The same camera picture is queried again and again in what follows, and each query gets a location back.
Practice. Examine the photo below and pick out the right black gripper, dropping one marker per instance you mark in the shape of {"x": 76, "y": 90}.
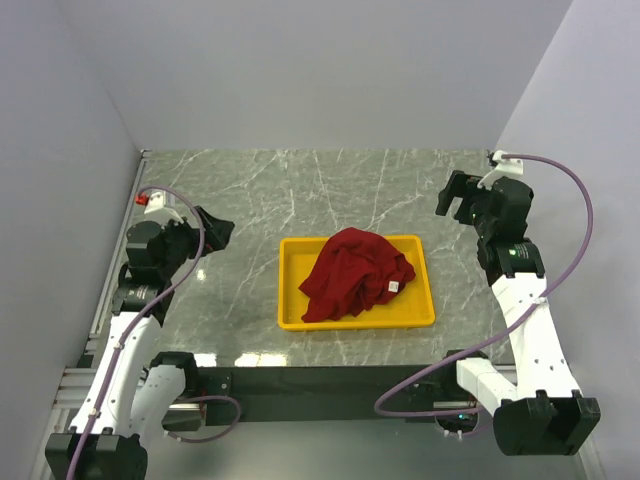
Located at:
{"x": 457, "y": 186}

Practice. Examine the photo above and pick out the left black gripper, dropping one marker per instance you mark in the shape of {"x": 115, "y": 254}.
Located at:
{"x": 217, "y": 232}

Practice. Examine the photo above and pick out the yellow plastic tray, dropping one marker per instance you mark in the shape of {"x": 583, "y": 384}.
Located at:
{"x": 414, "y": 308}

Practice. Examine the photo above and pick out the red t shirt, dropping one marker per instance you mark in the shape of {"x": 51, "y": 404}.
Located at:
{"x": 355, "y": 271}

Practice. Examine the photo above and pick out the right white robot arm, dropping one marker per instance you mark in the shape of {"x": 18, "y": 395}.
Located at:
{"x": 542, "y": 412}

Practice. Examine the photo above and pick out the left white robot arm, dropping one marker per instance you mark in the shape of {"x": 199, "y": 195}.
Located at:
{"x": 132, "y": 390}

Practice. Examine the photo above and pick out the black base beam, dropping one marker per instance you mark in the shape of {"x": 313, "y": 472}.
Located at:
{"x": 336, "y": 393}

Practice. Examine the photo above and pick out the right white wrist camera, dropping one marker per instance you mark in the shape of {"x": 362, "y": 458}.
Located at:
{"x": 501, "y": 166}

